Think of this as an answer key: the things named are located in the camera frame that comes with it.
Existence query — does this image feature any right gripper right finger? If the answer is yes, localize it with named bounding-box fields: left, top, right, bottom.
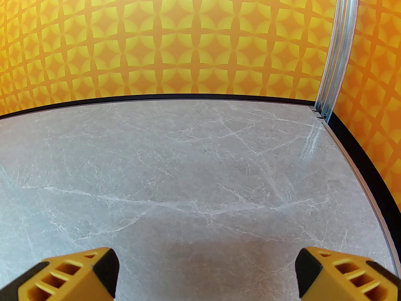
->
left=295, top=247, right=401, bottom=301

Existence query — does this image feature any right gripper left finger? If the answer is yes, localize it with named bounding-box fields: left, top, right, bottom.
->
left=0, top=247, right=120, bottom=301

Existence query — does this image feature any black table border strip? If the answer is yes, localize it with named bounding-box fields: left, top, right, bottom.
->
left=0, top=93, right=401, bottom=214

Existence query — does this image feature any aluminium table side rail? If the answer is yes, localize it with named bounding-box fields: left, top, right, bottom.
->
left=313, top=105, right=401, bottom=277

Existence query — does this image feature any aluminium frame post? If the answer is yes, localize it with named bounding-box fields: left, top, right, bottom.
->
left=315, top=0, right=360, bottom=120

